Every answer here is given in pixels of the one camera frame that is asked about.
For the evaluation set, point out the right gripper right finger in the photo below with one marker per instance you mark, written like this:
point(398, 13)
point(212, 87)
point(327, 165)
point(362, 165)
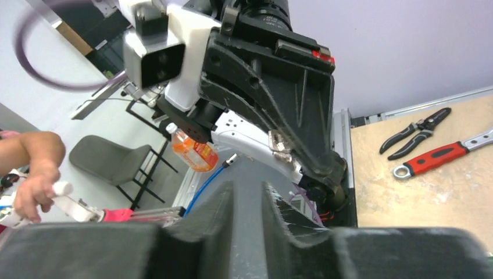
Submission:
point(296, 247)

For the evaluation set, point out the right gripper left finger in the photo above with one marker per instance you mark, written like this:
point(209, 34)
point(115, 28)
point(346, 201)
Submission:
point(197, 246)

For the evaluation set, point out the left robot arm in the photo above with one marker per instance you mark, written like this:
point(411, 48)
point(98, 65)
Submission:
point(236, 132)

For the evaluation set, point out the white pink handheld device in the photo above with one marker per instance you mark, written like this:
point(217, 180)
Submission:
point(81, 212)

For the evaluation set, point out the grey chair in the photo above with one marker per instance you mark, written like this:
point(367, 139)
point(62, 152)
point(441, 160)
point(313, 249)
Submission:
point(116, 164)

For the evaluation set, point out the orange drink bottle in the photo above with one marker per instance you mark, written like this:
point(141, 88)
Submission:
point(199, 157)

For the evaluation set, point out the person's forearm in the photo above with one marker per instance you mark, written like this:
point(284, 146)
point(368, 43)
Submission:
point(42, 151)

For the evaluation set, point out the red adjustable wrench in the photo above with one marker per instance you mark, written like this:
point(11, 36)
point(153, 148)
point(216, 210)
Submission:
point(441, 155)

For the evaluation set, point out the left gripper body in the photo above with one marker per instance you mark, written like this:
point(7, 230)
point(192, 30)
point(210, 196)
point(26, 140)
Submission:
point(278, 80)

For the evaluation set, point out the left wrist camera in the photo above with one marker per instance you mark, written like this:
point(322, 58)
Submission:
point(168, 45)

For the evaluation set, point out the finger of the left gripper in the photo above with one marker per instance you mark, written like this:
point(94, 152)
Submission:
point(301, 112)

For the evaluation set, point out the person's hand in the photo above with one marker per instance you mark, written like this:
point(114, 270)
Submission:
point(37, 190)

